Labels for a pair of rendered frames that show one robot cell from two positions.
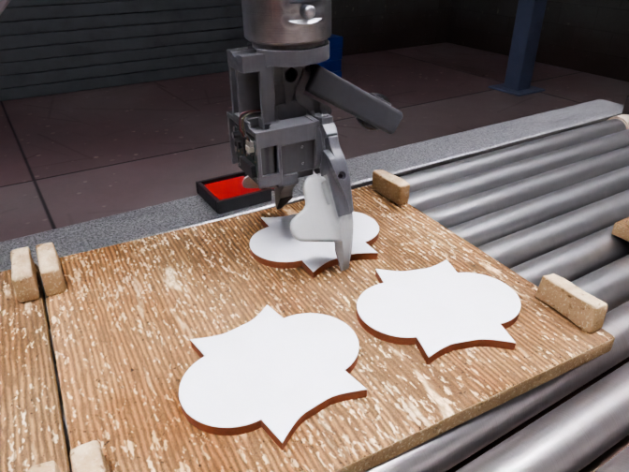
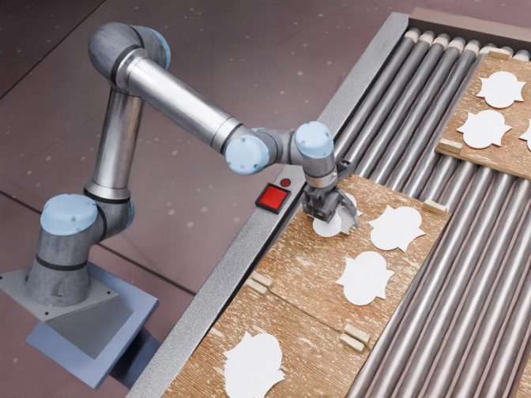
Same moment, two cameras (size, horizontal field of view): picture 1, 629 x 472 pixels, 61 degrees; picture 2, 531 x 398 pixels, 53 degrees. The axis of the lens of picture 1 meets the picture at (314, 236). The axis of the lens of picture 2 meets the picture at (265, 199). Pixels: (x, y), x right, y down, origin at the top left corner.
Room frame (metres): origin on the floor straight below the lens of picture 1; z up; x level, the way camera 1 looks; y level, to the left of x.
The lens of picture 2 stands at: (-0.22, 0.31, 2.13)
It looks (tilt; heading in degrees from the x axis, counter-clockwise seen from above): 53 degrees down; 349
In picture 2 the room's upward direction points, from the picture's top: 18 degrees counter-clockwise
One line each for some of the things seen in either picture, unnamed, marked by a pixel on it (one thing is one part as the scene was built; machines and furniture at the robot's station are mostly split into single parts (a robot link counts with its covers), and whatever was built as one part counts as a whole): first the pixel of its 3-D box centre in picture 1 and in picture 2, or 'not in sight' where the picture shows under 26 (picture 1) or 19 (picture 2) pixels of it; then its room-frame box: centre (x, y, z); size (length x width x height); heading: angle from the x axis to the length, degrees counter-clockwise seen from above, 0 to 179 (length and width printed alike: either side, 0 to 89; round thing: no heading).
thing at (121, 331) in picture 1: (299, 302); (349, 247); (0.40, 0.01, 0.93); 0.41 x 0.35 x 0.02; 118
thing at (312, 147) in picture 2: not in sight; (314, 148); (0.49, 0.03, 1.24); 0.09 x 0.08 x 0.11; 48
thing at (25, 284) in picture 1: (24, 273); (257, 287); (0.41, 0.27, 0.95); 0.06 x 0.02 x 0.03; 28
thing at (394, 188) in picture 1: (390, 185); not in sight; (0.61, -0.09, 0.95); 0.06 x 0.02 x 0.03; 28
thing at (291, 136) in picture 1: (284, 111); (322, 193); (0.48, 0.03, 1.08); 0.09 x 0.08 x 0.12; 118
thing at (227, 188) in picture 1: (233, 192); (273, 198); (0.65, 0.11, 0.92); 0.06 x 0.06 x 0.01; 32
